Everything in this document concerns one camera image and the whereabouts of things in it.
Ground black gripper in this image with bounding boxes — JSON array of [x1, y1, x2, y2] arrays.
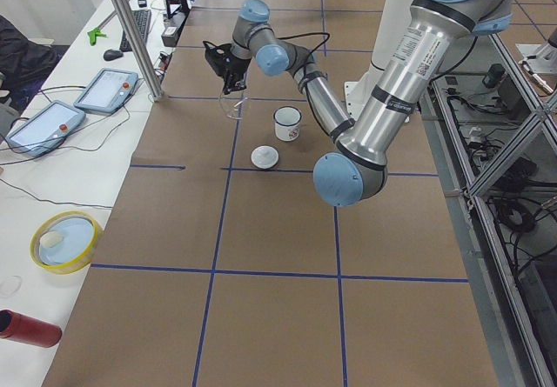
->
[[222, 55, 250, 96]]

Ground clear plastic funnel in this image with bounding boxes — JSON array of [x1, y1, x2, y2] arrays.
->
[[218, 91, 250, 120]]

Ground white enamel cup lid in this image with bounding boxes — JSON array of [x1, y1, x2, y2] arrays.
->
[[251, 145, 279, 170]]

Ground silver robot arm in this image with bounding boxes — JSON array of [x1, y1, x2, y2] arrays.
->
[[223, 0, 512, 206]]

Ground white enamel mug blue rim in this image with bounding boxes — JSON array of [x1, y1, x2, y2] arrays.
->
[[273, 106, 302, 142]]

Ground black keyboard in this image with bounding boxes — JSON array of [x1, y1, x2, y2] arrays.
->
[[118, 8, 152, 53]]

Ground far teach pendant tablet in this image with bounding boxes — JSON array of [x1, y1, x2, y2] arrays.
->
[[73, 68, 139, 114]]

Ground teach pendant tablet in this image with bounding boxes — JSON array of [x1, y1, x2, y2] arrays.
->
[[6, 100, 85, 157], [73, 68, 139, 114]]

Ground black computer mouse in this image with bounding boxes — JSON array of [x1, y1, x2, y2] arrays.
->
[[103, 49, 124, 62]]

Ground green plastic clamp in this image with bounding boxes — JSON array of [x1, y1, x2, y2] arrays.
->
[[87, 27, 107, 46]]

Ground near teach pendant tablet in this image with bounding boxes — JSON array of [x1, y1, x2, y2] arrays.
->
[[6, 100, 85, 157]]

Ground yellow tape roll with lid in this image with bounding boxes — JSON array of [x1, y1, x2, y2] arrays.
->
[[30, 210, 104, 275]]

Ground red cylindrical bottle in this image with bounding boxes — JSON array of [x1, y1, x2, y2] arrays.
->
[[1, 310, 63, 348]]

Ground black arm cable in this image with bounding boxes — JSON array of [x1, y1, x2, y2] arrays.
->
[[278, 31, 331, 79]]

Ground aluminium frame post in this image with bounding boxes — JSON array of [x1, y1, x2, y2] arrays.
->
[[111, 0, 163, 102]]

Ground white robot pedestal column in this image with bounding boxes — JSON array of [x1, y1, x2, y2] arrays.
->
[[345, 0, 412, 120]]

